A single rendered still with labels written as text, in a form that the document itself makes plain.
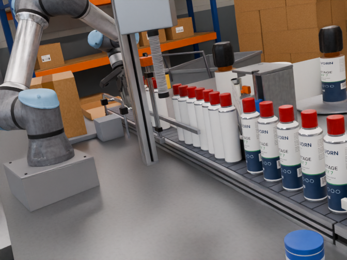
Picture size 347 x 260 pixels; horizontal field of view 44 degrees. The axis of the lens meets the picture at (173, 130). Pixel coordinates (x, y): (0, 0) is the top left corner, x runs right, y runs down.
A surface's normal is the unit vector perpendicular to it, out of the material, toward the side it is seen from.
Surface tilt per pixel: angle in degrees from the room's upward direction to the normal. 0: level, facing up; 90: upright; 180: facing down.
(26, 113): 87
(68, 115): 90
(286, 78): 90
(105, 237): 0
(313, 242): 0
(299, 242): 0
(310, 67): 90
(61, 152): 71
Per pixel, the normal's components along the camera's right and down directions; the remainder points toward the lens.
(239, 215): -0.16, -0.95
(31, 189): 0.56, 0.14
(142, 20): -0.17, 0.30
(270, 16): -0.76, 0.29
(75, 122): 0.27, 0.22
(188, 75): -0.58, 0.37
